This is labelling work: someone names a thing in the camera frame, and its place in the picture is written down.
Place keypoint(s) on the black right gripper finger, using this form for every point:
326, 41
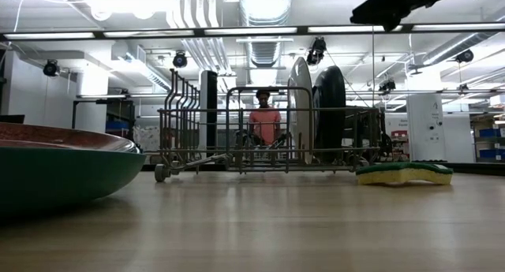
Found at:
375, 12

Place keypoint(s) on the dark plate with dashed rim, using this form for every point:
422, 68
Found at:
329, 106

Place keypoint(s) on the blue and white striped plate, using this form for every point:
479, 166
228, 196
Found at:
300, 106

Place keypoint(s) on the brown plate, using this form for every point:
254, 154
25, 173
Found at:
59, 134

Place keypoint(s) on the white column machine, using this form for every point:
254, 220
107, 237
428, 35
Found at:
426, 126

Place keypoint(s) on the blue storage bin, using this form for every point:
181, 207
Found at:
492, 153
492, 132
117, 126

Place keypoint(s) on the person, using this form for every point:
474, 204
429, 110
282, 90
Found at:
265, 124

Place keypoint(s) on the green and yellow sponge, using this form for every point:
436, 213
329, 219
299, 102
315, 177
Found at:
402, 176

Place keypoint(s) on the white and black pillar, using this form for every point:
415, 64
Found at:
209, 98

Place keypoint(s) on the white patterned sheet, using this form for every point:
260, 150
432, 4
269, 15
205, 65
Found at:
148, 140

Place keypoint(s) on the red crate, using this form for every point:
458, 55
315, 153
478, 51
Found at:
118, 135

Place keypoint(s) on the large green bowl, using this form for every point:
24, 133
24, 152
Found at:
59, 177

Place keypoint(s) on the black overhead frame bar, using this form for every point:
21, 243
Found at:
406, 27

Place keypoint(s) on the ribbed silver duct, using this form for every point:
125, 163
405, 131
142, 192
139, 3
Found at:
266, 51

